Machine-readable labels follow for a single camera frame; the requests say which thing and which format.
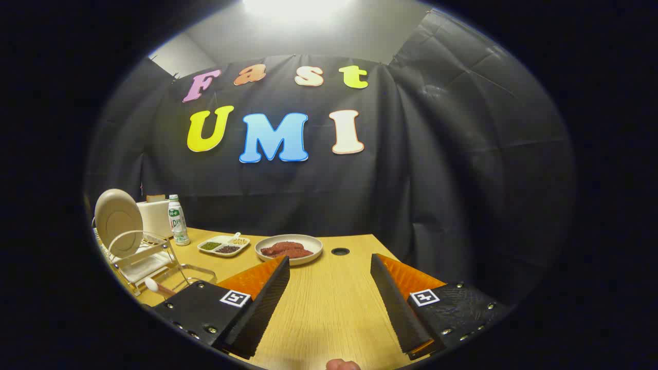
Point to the white green drink bottle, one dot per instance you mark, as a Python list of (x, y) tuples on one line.
[(178, 223)]

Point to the brown bread slice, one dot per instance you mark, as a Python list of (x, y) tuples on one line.
[(156, 198)]

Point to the white divided bean dish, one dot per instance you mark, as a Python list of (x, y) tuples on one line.
[(223, 246)]

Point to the red meat piece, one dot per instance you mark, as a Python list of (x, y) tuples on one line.
[(280, 247), (298, 253)]

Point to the white plate with meat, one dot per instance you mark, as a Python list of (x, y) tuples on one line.
[(308, 241)]

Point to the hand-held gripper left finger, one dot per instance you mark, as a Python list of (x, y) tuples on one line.
[(257, 318)]

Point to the black backdrop cloth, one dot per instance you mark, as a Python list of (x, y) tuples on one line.
[(437, 180)]

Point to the white toaster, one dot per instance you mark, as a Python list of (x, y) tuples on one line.
[(154, 218)]

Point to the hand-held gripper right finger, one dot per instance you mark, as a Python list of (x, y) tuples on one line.
[(398, 308)]

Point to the beige round plate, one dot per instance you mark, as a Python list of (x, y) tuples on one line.
[(115, 218)]

